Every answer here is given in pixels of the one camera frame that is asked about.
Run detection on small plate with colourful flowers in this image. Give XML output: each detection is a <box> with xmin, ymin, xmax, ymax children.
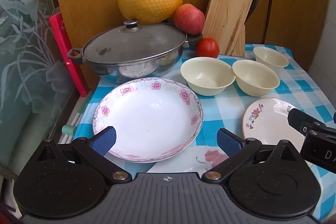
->
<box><xmin>242</xmin><ymin>98</ymin><xmax>307</xmax><ymax>147</ymax></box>

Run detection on red apple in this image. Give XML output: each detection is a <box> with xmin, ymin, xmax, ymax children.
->
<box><xmin>173</xmin><ymin>4</ymin><xmax>205</xmax><ymax>35</ymax></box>

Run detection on steel pot with black handles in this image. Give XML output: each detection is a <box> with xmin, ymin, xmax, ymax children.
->
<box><xmin>67</xmin><ymin>32</ymin><xmax>204</xmax><ymax>84</ymax></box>

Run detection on large cream bowl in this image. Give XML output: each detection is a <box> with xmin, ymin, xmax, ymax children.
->
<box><xmin>180</xmin><ymin>57</ymin><xmax>236</xmax><ymax>96</ymax></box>

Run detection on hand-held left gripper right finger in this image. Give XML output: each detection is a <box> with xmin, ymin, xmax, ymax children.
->
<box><xmin>201</xmin><ymin>128</ymin><xmax>302</xmax><ymax>184</ymax></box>

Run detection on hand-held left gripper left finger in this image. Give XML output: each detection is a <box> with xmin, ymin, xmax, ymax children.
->
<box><xmin>37</xmin><ymin>126</ymin><xmax>132</xmax><ymax>184</ymax></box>

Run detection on red tomato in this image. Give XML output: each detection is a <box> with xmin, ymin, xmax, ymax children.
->
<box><xmin>195</xmin><ymin>38</ymin><xmax>220</xmax><ymax>59</ymax></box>

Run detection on black handled scissors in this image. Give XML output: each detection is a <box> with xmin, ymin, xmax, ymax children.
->
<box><xmin>245</xmin><ymin>0</ymin><xmax>260</xmax><ymax>25</ymax></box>

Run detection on green white plastic rod tool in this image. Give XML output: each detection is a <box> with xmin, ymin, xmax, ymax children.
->
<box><xmin>62</xmin><ymin>91</ymin><xmax>93</xmax><ymax>144</ymax></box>

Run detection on blue white checked tablecloth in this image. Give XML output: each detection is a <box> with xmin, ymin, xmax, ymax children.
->
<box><xmin>71</xmin><ymin>43</ymin><xmax>336</xmax><ymax>216</ymax></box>

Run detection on red box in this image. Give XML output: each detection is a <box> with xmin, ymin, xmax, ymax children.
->
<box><xmin>49</xmin><ymin>8</ymin><xmax>91</xmax><ymax>97</ymax></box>

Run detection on large pink floral plate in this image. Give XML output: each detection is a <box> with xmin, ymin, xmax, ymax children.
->
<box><xmin>92</xmin><ymin>77</ymin><xmax>204</xmax><ymax>163</ymax></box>

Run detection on wooden knife block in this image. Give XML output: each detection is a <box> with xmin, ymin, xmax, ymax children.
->
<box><xmin>202</xmin><ymin>0</ymin><xmax>254</xmax><ymax>57</ymax></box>

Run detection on glass pot lid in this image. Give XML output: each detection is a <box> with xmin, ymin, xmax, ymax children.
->
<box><xmin>83</xmin><ymin>20</ymin><xmax>187</xmax><ymax>65</ymax></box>

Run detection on frosted glass door panel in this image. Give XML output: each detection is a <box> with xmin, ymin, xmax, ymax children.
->
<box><xmin>0</xmin><ymin>0</ymin><xmax>79</xmax><ymax>182</ymax></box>

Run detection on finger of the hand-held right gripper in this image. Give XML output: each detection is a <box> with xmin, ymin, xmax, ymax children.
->
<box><xmin>287</xmin><ymin>108</ymin><xmax>336</xmax><ymax>135</ymax></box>

